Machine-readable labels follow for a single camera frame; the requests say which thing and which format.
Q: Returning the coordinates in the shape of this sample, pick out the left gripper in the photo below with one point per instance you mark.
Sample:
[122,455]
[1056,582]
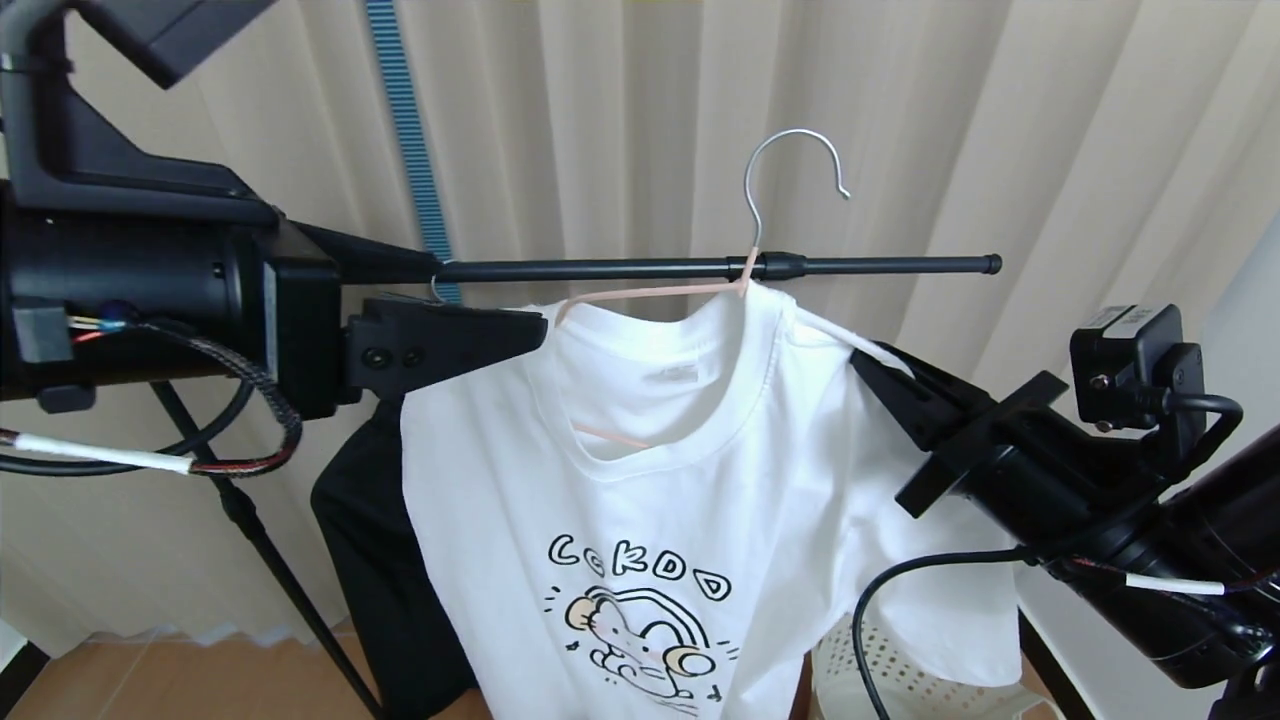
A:
[180,290]

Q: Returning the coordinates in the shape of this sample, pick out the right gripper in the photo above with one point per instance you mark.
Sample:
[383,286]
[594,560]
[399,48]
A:
[1060,500]

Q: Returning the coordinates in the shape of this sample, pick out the pink clothes hanger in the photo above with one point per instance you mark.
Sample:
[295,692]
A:
[660,293]
[435,288]

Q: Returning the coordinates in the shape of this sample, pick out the black garment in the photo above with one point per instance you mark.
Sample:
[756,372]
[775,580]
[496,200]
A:
[370,560]

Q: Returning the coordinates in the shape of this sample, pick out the white printed t-shirt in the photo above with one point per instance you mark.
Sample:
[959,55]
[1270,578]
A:
[650,500]

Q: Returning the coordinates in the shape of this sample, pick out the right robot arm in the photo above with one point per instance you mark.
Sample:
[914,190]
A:
[1200,620]

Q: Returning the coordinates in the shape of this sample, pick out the white laundry basket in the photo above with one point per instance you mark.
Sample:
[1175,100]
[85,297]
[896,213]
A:
[920,700]

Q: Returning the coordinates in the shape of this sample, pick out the black clothes rack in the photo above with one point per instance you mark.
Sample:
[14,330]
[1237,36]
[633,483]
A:
[880,265]

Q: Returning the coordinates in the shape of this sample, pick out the white curtain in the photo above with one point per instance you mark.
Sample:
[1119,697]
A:
[1000,120]

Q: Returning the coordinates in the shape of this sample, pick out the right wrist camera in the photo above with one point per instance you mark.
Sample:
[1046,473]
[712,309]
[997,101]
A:
[1130,365]

